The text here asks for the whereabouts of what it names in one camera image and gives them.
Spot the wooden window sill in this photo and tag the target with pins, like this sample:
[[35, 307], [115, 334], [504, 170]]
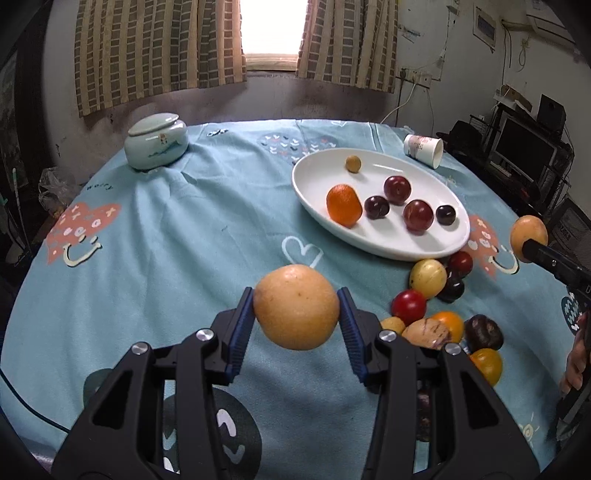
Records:
[[272, 62]]

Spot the small tan longan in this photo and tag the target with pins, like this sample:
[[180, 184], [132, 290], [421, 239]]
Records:
[[353, 164]]

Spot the black speaker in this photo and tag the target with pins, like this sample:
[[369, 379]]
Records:
[[551, 113]]

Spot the clear plastic bag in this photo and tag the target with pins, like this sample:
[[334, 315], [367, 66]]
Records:
[[55, 189]]

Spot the striped pepino melon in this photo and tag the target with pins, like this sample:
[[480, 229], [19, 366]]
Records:
[[427, 333]]

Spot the black computer desk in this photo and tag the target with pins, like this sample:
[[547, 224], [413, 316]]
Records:
[[512, 189]]

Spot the white air conditioner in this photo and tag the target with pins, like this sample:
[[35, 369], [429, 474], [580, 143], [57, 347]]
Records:
[[551, 25]]

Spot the white paper cup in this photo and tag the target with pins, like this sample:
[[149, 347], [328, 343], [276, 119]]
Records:
[[422, 148]]

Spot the bright window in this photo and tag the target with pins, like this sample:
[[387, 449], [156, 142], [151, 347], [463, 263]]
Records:
[[272, 27]]

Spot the small red tomato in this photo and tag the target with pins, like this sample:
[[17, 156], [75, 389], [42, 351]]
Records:
[[408, 305], [461, 264]]

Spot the white wall panel box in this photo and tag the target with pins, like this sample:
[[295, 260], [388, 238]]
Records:
[[485, 23]]

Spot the white oval plate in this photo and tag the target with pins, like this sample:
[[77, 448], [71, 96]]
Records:
[[323, 184]]

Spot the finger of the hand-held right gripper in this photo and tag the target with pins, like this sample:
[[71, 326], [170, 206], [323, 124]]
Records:
[[549, 261]]

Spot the celadon ceramic lidded jar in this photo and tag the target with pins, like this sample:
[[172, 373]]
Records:
[[157, 147]]

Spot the black computer monitor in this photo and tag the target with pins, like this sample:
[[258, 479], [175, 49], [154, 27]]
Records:
[[526, 147]]

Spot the dark framed painting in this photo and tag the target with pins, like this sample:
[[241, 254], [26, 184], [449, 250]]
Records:
[[9, 92]]

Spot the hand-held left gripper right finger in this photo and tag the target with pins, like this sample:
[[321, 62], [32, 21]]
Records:
[[352, 341]]

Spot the tan asian pear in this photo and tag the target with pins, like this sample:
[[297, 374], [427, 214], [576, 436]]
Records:
[[526, 233], [295, 307]]

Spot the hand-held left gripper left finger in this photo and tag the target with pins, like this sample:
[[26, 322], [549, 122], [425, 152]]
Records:
[[241, 337]]

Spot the small yellow plum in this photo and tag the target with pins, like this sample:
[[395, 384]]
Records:
[[392, 324]]

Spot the small wall shelf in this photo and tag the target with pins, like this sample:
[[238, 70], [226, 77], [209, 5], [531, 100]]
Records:
[[512, 97]]

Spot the red plum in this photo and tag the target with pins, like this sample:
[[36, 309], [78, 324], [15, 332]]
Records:
[[397, 189], [418, 217]]

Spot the pale yellow round plum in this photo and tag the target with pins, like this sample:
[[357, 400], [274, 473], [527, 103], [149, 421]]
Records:
[[427, 277]]

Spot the light blue printed tablecloth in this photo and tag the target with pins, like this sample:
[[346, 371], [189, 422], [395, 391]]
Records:
[[161, 258]]

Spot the person's right hand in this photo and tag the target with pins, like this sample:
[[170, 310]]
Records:
[[572, 364]]

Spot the orange mandarin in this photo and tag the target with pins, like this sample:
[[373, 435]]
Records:
[[344, 205], [450, 323]]

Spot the striped checked curtain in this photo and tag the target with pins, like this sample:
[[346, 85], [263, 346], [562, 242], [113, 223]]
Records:
[[157, 50], [346, 41]]

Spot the orange yellow persimmon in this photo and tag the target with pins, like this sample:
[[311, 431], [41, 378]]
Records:
[[487, 364]]

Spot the dark purple plum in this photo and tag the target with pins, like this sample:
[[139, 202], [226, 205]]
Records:
[[376, 206], [446, 215], [452, 290]]

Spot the white wall outlet strip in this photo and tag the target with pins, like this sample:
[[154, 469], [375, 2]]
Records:
[[418, 77]]

